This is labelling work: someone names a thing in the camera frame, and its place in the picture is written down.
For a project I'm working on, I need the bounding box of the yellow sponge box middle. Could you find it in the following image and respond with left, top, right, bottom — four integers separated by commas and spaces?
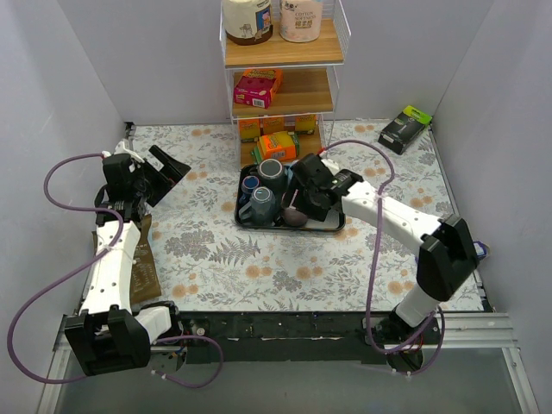
262, 116, 285, 135

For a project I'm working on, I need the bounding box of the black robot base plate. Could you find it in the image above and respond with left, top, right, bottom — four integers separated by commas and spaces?
133, 310, 445, 366

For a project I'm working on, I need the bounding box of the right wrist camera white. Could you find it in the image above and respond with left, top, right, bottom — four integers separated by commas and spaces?
322, 159, 342, 175

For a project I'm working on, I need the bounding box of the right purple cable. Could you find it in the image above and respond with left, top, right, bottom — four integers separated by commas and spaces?
318, 140, 445, 379

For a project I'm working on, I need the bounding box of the brown paper bag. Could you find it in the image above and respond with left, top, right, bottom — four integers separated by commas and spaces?
84, 215, 160, 314

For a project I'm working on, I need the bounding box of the orange green sponge pack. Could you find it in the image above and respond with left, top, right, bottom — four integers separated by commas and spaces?
251, 131, 300, 164

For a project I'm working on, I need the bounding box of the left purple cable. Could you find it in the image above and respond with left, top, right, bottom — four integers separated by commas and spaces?
7, 151, 225, 389

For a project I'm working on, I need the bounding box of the light blue faceted mug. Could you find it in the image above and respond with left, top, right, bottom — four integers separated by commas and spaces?
286, 160, 298, 191

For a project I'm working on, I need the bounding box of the pink orange sponge box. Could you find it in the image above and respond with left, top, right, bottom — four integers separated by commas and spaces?
233, 68, 284, 109

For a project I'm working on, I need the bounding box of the slate blue mug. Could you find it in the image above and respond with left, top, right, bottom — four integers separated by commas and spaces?
238, 186, 276, 226

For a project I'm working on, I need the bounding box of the floral table mat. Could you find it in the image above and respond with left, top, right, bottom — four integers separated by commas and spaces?
101, 120, 484, 312

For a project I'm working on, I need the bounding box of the purple cable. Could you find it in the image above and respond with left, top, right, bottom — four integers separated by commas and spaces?
7, 151, 225, 389
318, 140, 445, 379

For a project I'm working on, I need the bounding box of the navy blue mug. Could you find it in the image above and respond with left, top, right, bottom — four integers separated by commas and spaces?
239, 175, 260, 205

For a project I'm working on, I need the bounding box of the dark grey mug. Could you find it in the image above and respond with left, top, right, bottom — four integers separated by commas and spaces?
257, 159, 287, 194

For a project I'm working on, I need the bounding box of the pink cotton tissue roll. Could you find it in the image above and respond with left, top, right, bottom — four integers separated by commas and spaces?
279, 0, 323, 43

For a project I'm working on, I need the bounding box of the black green razor box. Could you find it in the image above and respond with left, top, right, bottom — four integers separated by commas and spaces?
378, 105, 433, 155

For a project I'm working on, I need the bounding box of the black serving tray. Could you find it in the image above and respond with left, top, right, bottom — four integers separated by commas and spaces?
234, 165, 346, 232

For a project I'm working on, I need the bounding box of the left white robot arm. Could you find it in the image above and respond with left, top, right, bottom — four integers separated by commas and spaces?
65, 143, 190, 376

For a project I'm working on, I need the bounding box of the white wire wooden shelf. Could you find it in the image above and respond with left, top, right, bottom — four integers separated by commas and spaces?
219, 1, 351, 168

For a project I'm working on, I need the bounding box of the yellow sponge box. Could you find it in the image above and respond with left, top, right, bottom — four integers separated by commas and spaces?
294, 114, 317, 135
262, 116, 285, 135
238, 118, 261, 142

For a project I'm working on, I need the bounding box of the yellow sponge box right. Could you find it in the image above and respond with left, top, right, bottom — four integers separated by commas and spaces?
294, 114, 317, 135

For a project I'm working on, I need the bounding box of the purple white box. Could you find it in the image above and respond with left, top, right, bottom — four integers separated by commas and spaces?
417, 239, 490, 274

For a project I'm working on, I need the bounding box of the brown cartoon paper roll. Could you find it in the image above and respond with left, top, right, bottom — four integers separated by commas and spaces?
222, 0, 273, 46

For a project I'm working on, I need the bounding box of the yellow sponge box left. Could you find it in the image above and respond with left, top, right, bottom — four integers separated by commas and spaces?
238, 118, 261, 142

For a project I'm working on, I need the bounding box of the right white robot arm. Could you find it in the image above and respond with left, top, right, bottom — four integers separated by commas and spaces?
285, 154, 480, 343

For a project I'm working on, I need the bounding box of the lavender purple mug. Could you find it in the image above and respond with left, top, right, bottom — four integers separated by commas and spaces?
281, 190, 309, 228

